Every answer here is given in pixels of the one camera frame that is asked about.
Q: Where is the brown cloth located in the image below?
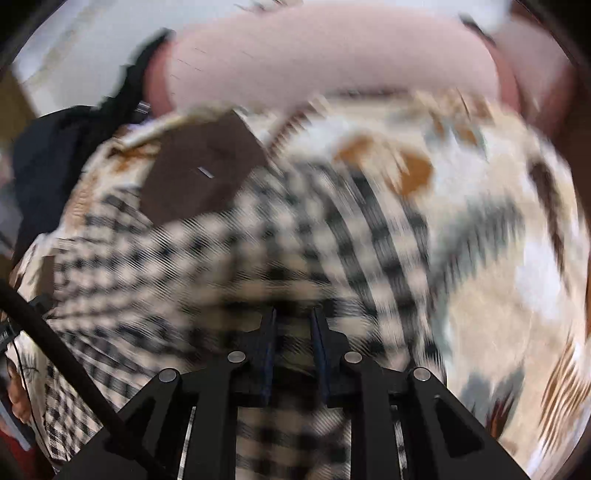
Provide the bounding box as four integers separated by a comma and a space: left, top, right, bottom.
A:
140, 110, 269, 228

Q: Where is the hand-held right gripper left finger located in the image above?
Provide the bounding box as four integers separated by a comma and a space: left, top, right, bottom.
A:
55, 307, 278, 480

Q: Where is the dark navy cloth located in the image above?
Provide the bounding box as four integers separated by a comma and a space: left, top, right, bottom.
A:
11, 28, 177, 234

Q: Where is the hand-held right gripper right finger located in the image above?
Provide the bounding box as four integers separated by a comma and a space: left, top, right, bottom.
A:
310, 306, 532, 480

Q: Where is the person's left hand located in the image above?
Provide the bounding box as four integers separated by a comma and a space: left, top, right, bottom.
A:
8, 364, 36, 423

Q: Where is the black cable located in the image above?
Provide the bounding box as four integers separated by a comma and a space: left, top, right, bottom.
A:
0, 279, 158, 480

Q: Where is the black beige checked garment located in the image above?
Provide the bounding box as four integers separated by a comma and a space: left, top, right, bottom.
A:
41, 161, 455, 480

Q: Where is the pink bedding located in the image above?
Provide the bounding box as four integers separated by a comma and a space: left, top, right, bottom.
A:
143, 2, 578, 134

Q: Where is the leaf printed cream blanket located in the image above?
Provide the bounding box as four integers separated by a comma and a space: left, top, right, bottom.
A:
9, 88, 591, 469

